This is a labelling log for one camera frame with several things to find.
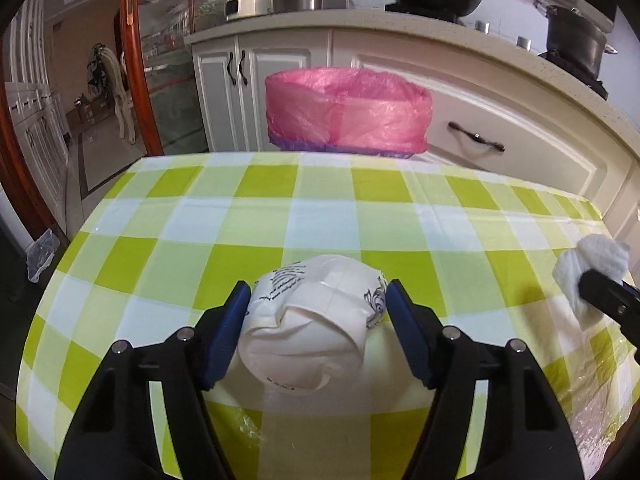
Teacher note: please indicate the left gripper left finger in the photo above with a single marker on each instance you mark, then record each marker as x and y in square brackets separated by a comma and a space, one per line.
[221, 328]

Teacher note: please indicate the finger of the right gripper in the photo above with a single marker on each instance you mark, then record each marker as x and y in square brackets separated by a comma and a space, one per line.
[619, 301]

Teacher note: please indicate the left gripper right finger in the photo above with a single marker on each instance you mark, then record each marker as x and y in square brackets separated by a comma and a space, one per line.
[414, 328]

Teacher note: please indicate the white paper cup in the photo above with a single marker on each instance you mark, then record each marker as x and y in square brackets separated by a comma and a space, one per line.
[308, 322]

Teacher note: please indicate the pink-lined trash bin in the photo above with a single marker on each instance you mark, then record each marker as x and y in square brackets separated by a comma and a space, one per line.
[347, 110]

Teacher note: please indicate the white kitchen cabinets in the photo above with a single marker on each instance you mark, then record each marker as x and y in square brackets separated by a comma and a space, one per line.
[496, 107]

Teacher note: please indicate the green checked tablecloth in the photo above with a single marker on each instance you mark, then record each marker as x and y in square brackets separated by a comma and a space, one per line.
[174, 234]

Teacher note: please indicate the gas stove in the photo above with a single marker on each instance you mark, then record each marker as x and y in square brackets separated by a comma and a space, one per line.
[525, 28]

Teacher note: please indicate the white dining chair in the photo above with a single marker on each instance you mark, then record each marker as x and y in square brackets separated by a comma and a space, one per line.
[106, 79]

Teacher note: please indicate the dark stock pot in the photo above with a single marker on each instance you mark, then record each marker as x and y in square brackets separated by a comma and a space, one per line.
[573, 42]

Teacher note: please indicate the white rice cooker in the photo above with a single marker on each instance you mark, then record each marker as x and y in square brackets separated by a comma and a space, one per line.
[239, 9]

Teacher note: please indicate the red wooden door frame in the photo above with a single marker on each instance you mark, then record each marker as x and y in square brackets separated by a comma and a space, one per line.
[18, 185]

